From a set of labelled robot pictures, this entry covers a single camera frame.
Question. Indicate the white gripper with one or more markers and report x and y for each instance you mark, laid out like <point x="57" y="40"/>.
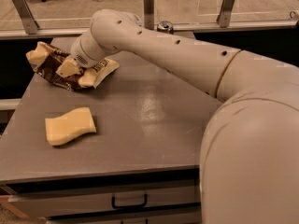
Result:
<point x="79" y="54"/>

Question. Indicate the brown chip bag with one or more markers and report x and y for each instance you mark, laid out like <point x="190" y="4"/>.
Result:
<point x="45" y="59"/>

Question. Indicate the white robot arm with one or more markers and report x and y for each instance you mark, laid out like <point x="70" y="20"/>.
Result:
<point x="249" y="158"/>

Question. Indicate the yellow sponge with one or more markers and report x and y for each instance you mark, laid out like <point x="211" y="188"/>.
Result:
<point x="69" y="126"/>

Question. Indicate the silver blue drink can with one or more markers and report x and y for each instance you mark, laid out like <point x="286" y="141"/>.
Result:
<point x="165" y="27"/>

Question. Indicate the upper grey drawer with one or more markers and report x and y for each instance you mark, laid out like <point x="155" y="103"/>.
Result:
<point x="74" y="202"/>

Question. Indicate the grey drawer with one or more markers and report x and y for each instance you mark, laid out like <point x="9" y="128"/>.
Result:
<point x="189" y="215"/>
<point x="74" y="202"/>

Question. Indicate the lower grey drawer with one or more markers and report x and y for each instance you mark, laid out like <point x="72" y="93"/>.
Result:
<point x="189" y="215"/>

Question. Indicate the left metal railing post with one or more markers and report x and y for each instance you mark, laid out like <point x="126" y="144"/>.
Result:
<point x="29" y="24"/>

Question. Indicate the metal railing post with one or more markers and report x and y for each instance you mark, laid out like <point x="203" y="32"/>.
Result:
<point x="29" y="24"/>
<point x="148" y="14"/>
<point x="224" y="16"/>

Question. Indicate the middle metal railing post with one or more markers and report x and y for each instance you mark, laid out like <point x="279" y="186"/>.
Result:
<point x="148" y="14"/>

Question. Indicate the black upper drawer handle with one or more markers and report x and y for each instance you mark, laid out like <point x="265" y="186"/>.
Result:
<point x="129" y="201"/>

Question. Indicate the right metal railing post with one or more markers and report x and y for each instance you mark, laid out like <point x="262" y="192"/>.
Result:
<point x="224" y="16"/>

